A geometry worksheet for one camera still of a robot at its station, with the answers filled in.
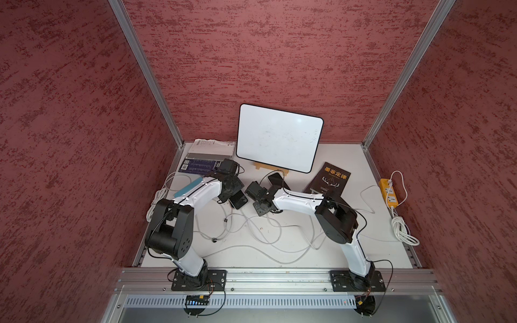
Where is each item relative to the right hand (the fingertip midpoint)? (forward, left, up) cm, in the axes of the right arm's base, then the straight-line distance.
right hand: (265, 208), depth 94 cm
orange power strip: (+5, -60, +3) cm, 61 cm away
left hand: (+5, +14, +7) cm, 17 cm away
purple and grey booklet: (+31, +34, +5) cm, 47 cm away
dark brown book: (+14, -33, +3) cm, 36 cm away
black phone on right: (+16, -6, +1) cm, 17 cm away
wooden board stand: (+23, +4, +4) cm, 24 cm away
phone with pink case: (+1, +13, +6) cm, 15 cm away
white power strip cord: (-12, -59, +1) cm, 60 cm away
